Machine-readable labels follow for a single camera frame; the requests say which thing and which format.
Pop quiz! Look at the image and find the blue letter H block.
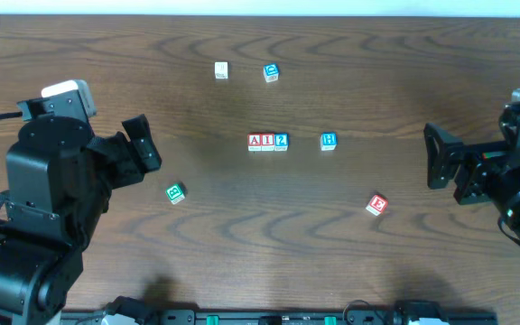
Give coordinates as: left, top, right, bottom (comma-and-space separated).
320, 132, 338, 151

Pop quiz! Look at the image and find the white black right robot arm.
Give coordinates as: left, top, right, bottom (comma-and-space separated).
132, 100, 520, 305

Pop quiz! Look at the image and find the red letter I block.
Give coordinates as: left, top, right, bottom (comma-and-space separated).
261, 134, 275, 152

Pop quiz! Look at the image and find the plain wooden picture block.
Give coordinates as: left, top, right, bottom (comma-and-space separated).
214, 61, 229, 79

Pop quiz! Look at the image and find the blue number 2 block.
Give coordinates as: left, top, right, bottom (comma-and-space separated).
274, 134, 289, 151

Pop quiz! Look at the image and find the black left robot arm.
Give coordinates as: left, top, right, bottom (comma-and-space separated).
0, 90, 162, 324

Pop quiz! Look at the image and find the red letter A block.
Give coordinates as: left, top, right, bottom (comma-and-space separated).
247, 134, 262, 152

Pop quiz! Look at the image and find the red letter E block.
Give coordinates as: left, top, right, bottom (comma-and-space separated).
366, 195, 388, 216

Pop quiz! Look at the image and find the blue letter D block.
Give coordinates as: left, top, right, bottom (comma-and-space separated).
263, 63, 280, 83

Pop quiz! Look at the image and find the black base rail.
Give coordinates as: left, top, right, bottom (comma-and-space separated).
50, 297, 498, 325

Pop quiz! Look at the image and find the green letter B block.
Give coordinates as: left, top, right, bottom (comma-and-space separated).
165, 183, 185, 205

